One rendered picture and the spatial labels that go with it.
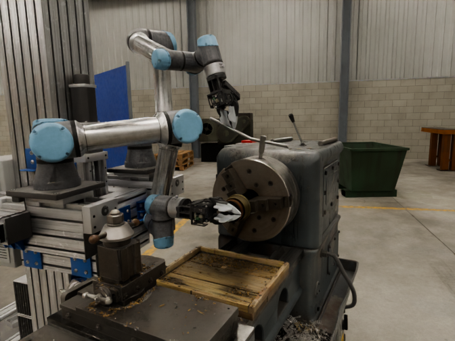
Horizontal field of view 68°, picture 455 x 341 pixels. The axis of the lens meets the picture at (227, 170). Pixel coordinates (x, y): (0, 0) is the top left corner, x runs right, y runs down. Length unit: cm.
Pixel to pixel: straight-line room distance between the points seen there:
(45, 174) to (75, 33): 65
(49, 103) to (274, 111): 1015
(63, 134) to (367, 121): 1078
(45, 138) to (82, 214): 26
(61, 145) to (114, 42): 1230
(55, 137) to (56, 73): 47
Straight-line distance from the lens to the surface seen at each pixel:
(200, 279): 112
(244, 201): 114
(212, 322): 76
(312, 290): 148
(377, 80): 1155
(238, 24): 1188
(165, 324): 77
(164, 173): 132
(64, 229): 125
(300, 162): 132
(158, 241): 125
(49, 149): 110
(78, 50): 164
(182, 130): 115
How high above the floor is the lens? 139
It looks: 9 degrees down
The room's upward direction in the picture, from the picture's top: 1 degrees counter-clockwise
